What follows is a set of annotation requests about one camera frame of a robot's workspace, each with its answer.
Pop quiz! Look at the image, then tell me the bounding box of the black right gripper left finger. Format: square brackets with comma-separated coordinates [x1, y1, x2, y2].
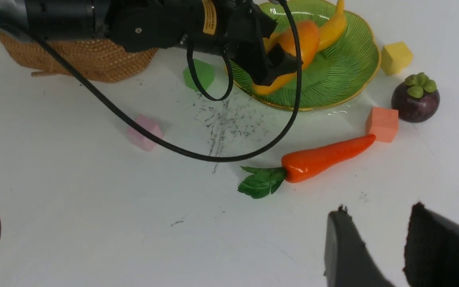
[324, 205, 393, 287]

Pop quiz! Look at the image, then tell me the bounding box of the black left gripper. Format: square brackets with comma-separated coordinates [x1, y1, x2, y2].
[108, 0, 303, 86]

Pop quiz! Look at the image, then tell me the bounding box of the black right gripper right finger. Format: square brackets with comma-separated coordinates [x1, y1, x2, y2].
[403, 203, 459, 287]

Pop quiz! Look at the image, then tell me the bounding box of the orange yellow plastic mango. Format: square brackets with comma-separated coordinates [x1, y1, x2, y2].
[252, 20, 320, 96]

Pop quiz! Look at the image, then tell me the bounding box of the yellow plastic banana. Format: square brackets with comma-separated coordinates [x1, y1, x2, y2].
[262, 0, 347, 59]

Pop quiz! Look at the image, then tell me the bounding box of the orange plastic carrot with leaves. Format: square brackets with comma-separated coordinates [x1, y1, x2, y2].
[237, 134, 377, 199]

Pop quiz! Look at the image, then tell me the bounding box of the dark purple plastic mangosteen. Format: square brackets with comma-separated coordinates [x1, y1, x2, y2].
[390, 72, 440, 123]

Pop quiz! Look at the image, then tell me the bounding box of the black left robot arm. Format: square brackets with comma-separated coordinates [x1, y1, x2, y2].
[0, 0, 301, 86]

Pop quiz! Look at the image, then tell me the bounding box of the green foam cube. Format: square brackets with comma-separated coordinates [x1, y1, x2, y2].
[183, 59, 215, 92]

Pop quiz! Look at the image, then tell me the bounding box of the green glass leaf plate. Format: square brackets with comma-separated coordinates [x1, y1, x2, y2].
[231, 0, 381, 111]

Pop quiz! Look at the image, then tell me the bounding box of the yellow foam cube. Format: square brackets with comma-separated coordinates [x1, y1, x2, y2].
[381, 41, 414, 76]

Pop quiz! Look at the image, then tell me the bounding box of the orange foam cube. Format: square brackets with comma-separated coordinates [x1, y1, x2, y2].
[365, 107, 399, 143]

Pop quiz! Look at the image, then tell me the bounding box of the pink foam cube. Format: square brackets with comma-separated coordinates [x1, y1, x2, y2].
[126, 114, 165, 152]

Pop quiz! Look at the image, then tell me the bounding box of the woven wicker basket green lining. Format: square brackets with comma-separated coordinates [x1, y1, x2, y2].
[0, 31, 158, 83]

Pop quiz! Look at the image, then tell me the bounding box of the black camera cable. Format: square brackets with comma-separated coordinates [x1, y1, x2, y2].
[0, 0, 303, 285]

